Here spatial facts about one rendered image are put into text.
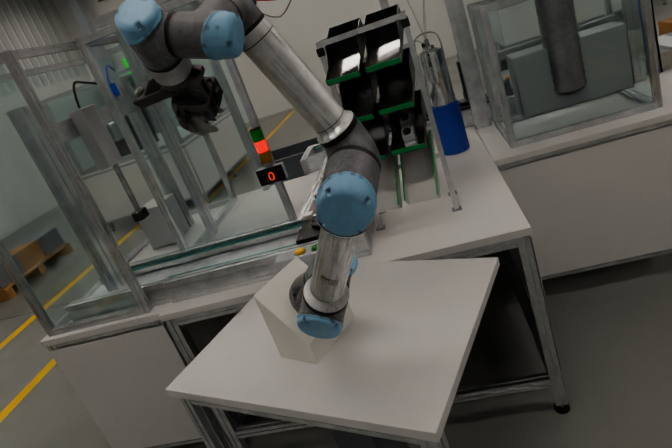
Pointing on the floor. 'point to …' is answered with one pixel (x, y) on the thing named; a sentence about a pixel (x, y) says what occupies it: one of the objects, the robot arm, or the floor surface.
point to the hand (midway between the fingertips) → (203, 126)
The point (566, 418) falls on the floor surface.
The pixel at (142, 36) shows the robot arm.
